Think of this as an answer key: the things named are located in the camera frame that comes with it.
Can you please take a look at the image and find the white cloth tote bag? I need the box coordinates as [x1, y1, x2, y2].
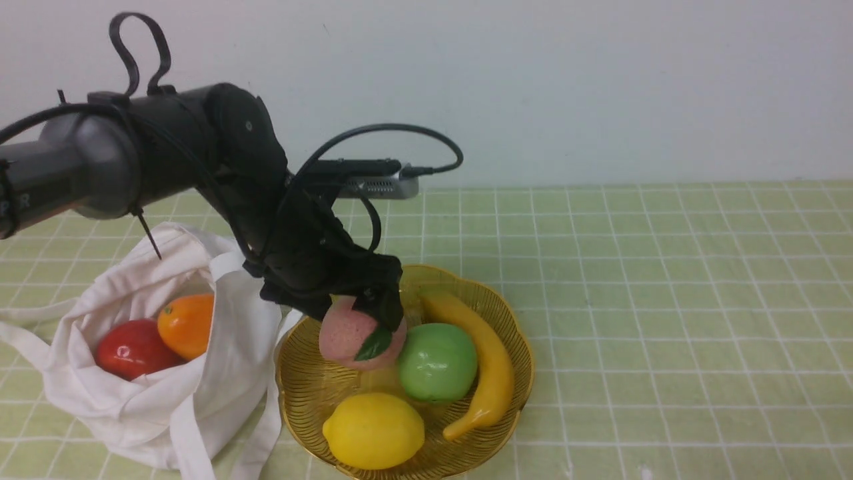
[2, 222, 301, 479]

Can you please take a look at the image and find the green apple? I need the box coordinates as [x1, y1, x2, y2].
[397, 323, 478, 404]

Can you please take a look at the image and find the black camera cable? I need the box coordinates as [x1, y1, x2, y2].
[259, 123, 464, 267]

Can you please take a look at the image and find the yellow banana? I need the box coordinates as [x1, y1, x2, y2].
[419, 291, 514, 441]

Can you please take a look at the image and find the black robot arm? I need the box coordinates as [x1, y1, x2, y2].
[2, 84, 403, 331]

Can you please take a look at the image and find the amber ribbed glass bowl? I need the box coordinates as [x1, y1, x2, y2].
[275, 264, 536, 479]

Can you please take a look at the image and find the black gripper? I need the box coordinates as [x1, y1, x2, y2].
[243, 175, 403, 332]

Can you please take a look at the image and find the orange tangerine fruit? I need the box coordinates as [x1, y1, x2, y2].
[157, 293, 215, 361]

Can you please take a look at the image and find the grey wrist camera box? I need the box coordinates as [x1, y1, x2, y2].
[307, 159, 420, 204]

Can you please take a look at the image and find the red apple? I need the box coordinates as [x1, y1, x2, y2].
[95, 318, 184, 381]

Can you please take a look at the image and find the pink peach with leaf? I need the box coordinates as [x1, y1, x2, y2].
[318, 295, 408, 371]

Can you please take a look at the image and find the yellow lemon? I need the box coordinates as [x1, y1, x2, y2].
[322, 392, 426, 470]

